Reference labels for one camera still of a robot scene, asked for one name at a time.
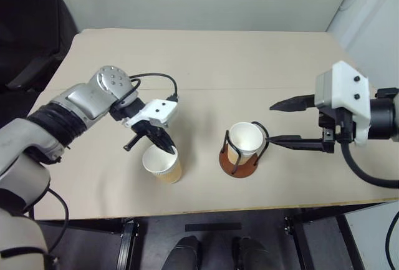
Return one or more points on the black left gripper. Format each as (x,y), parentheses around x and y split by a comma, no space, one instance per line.
(149,129)

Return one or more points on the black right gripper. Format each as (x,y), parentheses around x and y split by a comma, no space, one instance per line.
(338,126)

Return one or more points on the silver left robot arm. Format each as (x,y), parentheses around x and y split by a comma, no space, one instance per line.
(81,98)

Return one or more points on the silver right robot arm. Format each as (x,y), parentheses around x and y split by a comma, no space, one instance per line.
(383,114)

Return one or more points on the black metal table leg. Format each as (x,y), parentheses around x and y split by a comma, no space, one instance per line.
(127,245)
(324,242)

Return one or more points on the black tape strip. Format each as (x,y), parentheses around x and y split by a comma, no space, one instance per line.
(213,227)

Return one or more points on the dark rounded foot shape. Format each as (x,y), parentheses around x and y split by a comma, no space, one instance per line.
(184,254)
(251,256)

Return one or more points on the black chair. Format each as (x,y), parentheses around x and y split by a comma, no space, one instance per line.
(28,33)

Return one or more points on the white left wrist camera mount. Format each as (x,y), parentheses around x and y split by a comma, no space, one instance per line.
(156,108)

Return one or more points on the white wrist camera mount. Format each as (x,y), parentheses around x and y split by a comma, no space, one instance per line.
(346,86)
(156,108)

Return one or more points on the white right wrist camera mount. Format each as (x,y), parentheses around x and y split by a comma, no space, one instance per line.
(346,86)

